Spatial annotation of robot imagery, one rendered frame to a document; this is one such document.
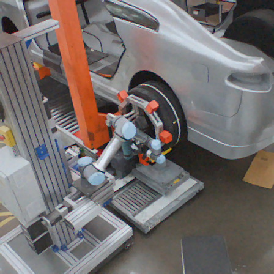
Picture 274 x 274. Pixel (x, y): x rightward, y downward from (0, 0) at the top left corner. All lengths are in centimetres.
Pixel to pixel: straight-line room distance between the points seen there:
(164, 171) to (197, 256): 118
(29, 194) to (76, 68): 122
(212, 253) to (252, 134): 97
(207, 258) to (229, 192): 115
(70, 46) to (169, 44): 84
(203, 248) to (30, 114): 165
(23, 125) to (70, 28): 105
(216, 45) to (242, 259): 180
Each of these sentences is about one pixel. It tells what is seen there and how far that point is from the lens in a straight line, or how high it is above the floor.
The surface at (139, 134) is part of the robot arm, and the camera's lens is 307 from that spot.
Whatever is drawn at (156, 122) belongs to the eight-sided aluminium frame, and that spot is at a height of 97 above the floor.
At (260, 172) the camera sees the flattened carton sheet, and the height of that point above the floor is 1.
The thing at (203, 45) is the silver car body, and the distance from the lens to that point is 298.
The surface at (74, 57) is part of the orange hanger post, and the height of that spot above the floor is 152.
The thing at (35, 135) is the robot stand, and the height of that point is 137.
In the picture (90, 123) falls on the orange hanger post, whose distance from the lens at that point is 378.
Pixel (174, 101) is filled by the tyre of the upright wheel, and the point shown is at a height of 108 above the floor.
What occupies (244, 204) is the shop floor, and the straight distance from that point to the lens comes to 397.
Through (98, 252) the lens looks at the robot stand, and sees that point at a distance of 339.
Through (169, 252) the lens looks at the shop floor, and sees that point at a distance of 357.
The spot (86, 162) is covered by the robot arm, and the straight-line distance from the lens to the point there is 293.
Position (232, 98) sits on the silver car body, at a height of 134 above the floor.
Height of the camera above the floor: 283
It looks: 36 degrees down
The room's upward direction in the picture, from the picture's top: 8 degrees counter-clockwise
